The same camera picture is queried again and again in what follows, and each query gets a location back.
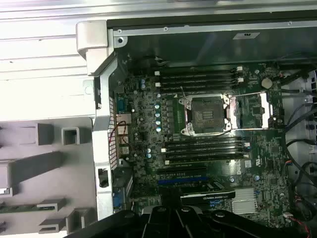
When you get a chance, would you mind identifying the CPU socket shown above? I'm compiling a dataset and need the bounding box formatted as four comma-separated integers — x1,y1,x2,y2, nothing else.
179,95,232,136

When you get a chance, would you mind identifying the black graphics card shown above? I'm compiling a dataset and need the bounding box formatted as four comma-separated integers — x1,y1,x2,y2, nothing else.
180,186,236,207

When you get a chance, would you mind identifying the metal socket cover frame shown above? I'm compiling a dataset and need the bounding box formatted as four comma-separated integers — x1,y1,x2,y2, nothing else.
229,92,273,130

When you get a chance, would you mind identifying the green RAM stick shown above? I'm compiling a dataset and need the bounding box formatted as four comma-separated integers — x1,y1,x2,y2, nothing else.
0,206,38,214

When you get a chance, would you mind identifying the grey metal disk bay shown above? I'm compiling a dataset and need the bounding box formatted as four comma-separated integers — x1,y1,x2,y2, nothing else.
278,69,317,139

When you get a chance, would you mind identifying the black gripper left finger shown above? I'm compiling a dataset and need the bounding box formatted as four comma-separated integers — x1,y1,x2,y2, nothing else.
63,186,177,238

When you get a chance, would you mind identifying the black RAM slot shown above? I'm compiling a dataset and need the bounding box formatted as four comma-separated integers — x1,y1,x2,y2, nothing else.
165,136,245,148
164,153,250,166
155,77,245,89
154,64,244,77
159,71,237,83
160,142,250,154
159,84,236,95
165,148,245,160

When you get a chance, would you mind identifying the black grey PC case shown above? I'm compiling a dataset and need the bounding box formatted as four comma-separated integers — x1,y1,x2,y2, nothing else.
91,11,317,238

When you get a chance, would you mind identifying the white case sticker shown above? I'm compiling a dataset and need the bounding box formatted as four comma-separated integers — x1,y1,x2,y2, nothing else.
232,32,261,40

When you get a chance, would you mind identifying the green motherboard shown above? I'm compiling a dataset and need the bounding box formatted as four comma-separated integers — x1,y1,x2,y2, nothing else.
112,61,293,224

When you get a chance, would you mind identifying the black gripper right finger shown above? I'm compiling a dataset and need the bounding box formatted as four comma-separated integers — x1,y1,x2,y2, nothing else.
171,186,309,238

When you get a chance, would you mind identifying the black cable bundle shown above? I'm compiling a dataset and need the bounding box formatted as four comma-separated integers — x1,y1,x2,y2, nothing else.
282,66,317,238

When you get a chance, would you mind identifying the grey case latch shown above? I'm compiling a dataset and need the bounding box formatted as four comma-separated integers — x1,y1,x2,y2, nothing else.
76,21,115,76

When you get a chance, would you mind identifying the grey parts rack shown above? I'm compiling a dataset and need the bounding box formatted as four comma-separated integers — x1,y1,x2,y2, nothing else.
0,116,96,238

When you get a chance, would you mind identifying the silver chipset heatsink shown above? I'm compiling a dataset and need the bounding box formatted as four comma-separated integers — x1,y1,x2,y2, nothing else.
230,187,256,214

